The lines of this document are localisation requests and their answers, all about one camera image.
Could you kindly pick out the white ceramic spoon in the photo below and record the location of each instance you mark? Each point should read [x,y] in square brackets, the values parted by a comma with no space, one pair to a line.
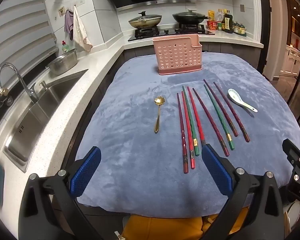
[233,94]

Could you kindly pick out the sink soap dispenser pump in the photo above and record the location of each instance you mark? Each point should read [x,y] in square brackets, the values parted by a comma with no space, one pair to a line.
[43,85]

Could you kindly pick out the dark red chopstick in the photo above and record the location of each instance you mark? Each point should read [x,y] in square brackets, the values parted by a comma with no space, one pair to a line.
[182,130]
[210,122]

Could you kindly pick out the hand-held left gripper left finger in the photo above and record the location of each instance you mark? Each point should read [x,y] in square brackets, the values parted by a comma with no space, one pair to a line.
[86,172]

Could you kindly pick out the striped window blind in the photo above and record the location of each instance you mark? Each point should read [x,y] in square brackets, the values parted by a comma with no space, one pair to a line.
[20,30]

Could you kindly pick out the small green jar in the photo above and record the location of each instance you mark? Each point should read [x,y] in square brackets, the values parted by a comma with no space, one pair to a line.
[220,26]

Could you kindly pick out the gold wall hook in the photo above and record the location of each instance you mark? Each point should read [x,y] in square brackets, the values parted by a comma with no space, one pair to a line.
[62,11]

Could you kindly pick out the pink perforated utensil holder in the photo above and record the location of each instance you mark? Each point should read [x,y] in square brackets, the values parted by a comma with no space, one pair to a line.
[175,55]

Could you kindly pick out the dark soy sauce bottle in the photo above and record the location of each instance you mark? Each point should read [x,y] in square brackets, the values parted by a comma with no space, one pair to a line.
[228,23]

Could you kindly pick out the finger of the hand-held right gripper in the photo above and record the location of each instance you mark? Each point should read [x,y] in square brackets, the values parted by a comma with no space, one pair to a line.
[295,155]

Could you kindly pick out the chrome kitchen faucet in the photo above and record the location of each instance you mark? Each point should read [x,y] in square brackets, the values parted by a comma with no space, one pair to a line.
[33,93]

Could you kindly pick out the white hanging towel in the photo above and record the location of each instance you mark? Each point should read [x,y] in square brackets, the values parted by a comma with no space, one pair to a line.
[78,30]

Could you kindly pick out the stainless steel sink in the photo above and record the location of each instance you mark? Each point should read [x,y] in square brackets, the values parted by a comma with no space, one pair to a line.
[32,130]

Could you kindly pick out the gold flower spoon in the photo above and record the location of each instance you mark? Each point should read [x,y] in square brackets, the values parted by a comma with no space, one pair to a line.
[159,100]

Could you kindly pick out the green chopstick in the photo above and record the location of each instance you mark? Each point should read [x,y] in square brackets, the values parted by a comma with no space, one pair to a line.
[218,117]
[190,120]

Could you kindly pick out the grey wall switch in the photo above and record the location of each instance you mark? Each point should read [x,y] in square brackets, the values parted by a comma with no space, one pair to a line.
[242,8]

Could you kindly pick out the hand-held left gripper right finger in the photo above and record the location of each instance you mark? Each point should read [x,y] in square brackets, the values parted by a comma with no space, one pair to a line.
[216,170]

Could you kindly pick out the yellow clothing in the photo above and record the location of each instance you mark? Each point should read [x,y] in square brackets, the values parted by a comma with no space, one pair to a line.
[165,227]

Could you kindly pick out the black gas stove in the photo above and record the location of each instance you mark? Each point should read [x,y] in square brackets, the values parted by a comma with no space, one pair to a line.
[170,32]

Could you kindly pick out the white cabinet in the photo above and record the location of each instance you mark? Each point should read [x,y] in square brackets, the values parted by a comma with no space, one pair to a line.
[295,60]

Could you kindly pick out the purple hanging cloth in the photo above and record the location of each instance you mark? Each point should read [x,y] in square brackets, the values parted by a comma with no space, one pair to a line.
[68,22]

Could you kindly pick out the black wok with lid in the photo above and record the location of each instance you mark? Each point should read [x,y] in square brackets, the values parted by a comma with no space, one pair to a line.
[188,17]

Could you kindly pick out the blue fleece blanket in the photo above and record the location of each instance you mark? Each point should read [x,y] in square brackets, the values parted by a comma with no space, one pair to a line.
[140,167]

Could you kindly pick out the purple chopstick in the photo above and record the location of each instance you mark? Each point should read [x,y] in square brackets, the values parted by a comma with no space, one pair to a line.
[220,107]
[231,111]

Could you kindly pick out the clear plastic bottle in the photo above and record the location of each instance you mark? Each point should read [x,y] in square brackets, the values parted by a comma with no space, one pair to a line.
[220,15]

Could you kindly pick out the green dish soap bottle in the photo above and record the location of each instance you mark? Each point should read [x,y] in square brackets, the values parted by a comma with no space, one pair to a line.
[65,47]

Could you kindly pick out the beige wok with lid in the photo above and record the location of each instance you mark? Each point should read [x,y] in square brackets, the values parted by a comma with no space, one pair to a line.
[145,20]

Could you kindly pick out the spice jar rack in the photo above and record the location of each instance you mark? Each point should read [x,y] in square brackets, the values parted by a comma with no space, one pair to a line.
[240,28]

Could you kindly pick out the red instant noodle cup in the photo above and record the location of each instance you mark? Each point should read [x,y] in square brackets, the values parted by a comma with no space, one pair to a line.
[212,25]

